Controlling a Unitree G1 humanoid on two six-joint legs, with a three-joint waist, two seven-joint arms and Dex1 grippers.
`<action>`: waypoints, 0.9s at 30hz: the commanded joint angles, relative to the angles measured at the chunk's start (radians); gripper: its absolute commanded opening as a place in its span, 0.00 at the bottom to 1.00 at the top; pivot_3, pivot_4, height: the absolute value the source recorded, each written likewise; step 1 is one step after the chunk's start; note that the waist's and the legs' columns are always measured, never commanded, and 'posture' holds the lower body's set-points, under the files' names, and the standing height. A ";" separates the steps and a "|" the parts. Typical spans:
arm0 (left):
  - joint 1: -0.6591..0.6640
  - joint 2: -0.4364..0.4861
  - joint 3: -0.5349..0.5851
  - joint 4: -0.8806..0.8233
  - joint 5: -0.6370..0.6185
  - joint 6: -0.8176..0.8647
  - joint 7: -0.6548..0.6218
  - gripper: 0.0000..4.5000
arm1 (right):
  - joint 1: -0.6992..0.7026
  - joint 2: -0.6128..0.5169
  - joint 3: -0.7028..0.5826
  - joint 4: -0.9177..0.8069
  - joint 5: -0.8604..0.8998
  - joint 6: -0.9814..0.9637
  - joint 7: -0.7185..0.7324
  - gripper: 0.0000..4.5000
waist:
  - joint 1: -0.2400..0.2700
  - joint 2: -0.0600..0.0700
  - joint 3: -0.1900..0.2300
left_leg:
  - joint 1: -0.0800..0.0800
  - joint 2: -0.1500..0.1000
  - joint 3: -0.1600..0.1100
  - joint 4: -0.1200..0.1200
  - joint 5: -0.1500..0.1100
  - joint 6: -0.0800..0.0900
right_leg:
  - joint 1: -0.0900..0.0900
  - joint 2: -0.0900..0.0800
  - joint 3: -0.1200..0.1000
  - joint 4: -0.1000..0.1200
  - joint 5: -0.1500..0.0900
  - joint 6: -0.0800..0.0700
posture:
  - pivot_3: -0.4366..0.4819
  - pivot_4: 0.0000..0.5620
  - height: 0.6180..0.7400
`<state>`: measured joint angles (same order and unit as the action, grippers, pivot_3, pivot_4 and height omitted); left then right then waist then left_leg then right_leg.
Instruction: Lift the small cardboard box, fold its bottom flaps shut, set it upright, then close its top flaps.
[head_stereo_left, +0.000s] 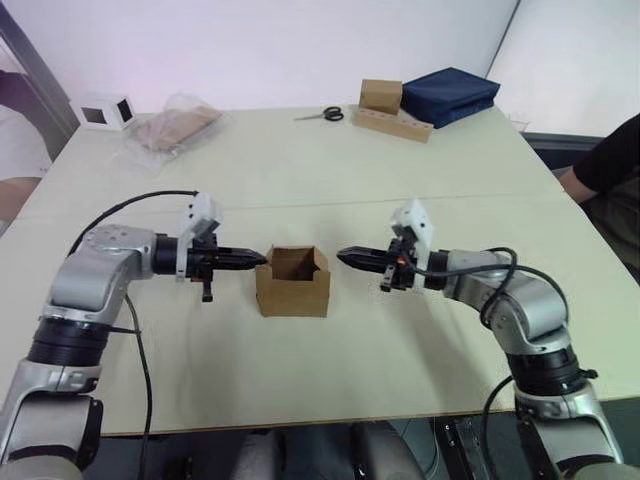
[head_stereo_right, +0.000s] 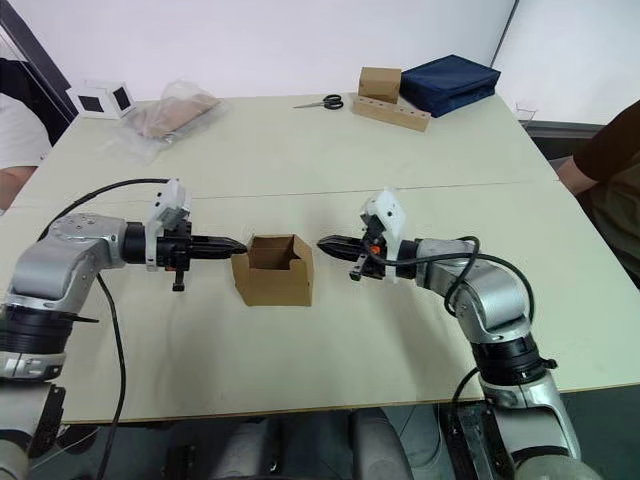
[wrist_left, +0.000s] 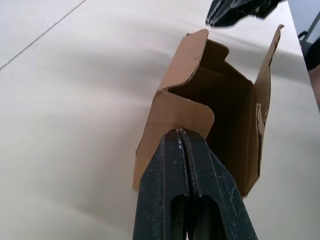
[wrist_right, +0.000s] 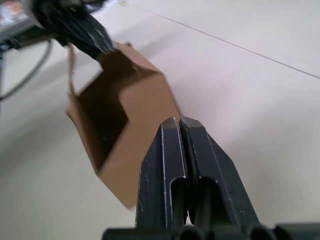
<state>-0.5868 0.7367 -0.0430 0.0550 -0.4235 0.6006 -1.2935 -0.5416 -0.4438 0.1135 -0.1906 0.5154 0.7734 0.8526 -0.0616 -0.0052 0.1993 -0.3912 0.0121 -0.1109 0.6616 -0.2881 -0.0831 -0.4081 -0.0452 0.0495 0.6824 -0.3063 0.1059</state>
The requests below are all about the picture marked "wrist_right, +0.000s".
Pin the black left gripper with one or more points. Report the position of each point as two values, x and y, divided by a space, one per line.
53 15

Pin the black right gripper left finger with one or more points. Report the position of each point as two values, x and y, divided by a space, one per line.
160 175

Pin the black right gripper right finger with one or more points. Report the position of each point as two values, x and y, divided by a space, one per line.
215 165

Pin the small brown cardboard box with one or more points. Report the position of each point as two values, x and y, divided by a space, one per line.
142 100

